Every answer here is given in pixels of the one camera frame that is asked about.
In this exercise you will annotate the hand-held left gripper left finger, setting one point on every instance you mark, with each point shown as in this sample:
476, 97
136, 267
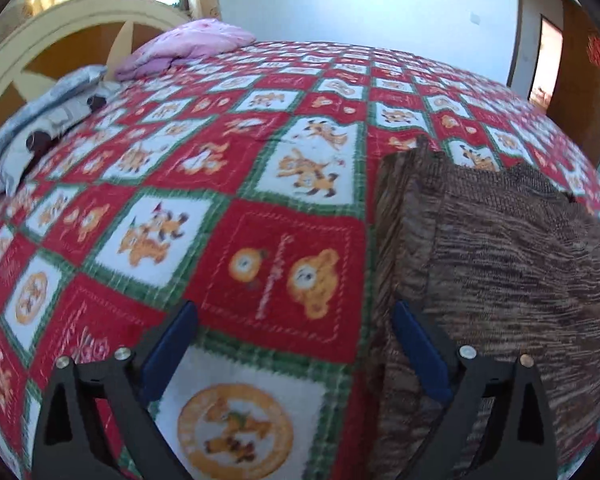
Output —
167, 355

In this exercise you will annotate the red checked printed blanket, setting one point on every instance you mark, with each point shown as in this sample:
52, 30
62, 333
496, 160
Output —
205, 185

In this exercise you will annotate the brown knitted sweater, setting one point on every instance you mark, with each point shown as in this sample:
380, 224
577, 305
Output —
500, 285

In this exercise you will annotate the white wall switch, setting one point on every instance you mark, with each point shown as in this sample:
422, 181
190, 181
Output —
476, 18

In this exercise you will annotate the red paper door decoration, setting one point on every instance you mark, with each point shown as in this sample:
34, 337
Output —
598, 51

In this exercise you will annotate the cream and wood headboard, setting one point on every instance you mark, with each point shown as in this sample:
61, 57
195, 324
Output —
45, 45

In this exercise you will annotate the brown wooden door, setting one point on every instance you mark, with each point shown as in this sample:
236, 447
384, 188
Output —
585, 90

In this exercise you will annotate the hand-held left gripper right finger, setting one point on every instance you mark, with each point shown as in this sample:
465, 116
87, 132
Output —
422, 355

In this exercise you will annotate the white pillow with dark spots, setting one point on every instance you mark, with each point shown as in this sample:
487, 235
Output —
55, 130

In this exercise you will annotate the pink pillow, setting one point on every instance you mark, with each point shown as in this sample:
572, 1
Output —
190, 42

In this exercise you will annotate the brown door frame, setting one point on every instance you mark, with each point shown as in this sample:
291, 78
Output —
520, 35

